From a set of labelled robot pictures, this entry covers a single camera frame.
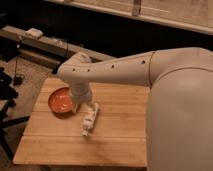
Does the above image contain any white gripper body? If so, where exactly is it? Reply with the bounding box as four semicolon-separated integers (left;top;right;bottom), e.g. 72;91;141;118
70;83;92;104

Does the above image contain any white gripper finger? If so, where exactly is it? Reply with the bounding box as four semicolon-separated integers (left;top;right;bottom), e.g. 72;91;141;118
86;102;94;108
72;104;79;113

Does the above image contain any white plastic bottle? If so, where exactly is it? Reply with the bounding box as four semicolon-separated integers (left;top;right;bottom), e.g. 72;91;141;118
82;103;99;137

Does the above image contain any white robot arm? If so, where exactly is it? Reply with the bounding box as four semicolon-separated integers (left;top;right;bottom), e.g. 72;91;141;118
57;47;213;171

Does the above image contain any orange ceramic bowl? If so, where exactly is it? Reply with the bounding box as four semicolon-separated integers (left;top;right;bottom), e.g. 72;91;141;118
48;87;73;114

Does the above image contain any wooden table board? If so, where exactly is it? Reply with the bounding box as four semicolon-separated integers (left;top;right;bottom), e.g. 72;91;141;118
13;78;149;167

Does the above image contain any black tripod stand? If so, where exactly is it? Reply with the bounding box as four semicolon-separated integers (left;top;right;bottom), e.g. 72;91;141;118
0;67;30;161

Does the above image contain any long wooden beam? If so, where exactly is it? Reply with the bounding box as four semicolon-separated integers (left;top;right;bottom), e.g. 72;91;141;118
0;25;116;69

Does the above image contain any white box on beam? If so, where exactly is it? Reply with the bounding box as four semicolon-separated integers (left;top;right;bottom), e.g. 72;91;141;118
25;28;43;39

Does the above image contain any wooden shelf ledge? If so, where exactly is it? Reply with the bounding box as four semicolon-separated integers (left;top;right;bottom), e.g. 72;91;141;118
45;0;213;36

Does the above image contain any black cable with plug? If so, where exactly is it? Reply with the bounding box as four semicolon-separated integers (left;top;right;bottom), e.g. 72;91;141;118
12;39;26;86

